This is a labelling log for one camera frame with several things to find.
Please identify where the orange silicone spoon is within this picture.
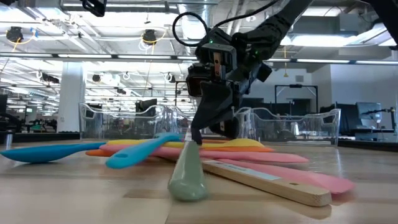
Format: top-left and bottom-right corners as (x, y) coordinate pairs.
(85, 145), (275, 157)

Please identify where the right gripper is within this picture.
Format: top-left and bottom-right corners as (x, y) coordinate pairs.
(191, 28), (240, 146)

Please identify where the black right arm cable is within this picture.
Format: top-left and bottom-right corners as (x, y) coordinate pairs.
(172, 0), (280, 48)

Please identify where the white column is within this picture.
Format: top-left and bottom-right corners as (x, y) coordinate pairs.
(57, 61), (87, 134)

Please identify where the blue spatula with holed handle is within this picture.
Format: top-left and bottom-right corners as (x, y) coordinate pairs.
(104, 133), (184, 170)

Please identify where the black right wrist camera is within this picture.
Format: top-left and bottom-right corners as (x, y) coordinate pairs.
(185, 63), (216, 98)

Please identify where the red spatula wooden handle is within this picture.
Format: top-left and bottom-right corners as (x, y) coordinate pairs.
(201, 158), (333, 208)

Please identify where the long horizontal light bar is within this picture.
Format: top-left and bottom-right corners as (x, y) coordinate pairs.
(0, 52), (398, 65)

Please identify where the black chair back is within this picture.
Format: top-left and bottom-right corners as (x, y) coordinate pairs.
(135, 98), (159, 113)

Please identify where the blue silicone spoon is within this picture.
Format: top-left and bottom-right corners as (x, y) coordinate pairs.
(0, 142), (107, 164)

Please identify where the yellow hanging cord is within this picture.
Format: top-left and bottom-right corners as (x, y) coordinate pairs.
(282, 45), (289, 78)

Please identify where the clear plastic bin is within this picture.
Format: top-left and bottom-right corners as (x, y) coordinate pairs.
(78, 102), (178, 140)
(167, 105), (254, 141)
(239, 106), (342, 147)

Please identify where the silver ventilation duct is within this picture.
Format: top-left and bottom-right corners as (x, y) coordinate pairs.
(177, 0), (215, 65)

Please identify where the gray monitor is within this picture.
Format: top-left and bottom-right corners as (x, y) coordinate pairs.
(356, 101), (383, 124)

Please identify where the pink silicone spoon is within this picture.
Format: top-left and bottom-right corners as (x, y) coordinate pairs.
(99, 144), (309, 164)

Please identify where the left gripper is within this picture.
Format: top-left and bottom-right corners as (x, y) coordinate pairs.
(81, 0), (108, 18)

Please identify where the black ceiling cable reel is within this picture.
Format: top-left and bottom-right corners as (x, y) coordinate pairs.
(6, 26), (24, 44)
(142, 28), (159, 46)

